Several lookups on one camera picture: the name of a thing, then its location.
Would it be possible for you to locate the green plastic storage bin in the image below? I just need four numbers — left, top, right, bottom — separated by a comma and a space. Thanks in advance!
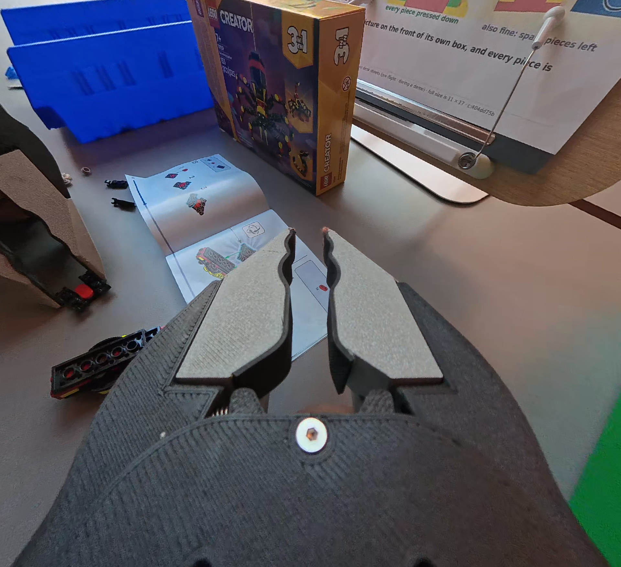
569, 409, 621, 567

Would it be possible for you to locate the black red lego assembly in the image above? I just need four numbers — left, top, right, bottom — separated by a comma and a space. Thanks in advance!
57, 270, 112, 313

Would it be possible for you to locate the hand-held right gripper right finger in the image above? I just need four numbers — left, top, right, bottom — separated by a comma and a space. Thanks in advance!
322, 227, 445, 395

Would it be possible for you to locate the yellow black lego model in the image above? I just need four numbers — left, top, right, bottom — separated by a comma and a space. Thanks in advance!
50, 326, 163, 401

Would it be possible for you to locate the printed task instruction sheet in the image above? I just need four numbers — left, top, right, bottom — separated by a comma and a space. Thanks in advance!
302, 0, 621, 156

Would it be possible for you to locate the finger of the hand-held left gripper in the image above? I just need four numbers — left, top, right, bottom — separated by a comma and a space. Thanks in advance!
0, 252, 63, 309
0, 150, 106, 282

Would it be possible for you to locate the white document stand base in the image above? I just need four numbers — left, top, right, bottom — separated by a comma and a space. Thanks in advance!
350, 79, 496, 205

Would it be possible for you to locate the purple lego set box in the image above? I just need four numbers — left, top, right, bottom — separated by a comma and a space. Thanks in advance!
183, 0, 366, 197

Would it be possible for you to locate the blue plastic storage bin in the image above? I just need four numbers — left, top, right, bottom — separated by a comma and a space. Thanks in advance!
0, 0, 215, 145

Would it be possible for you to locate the open lego instruction booklet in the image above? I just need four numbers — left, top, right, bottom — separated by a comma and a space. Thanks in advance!
125, 154, 332, 362

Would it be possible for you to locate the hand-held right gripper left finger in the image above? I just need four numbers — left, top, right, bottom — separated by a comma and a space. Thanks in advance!
174, 227, 297, 400

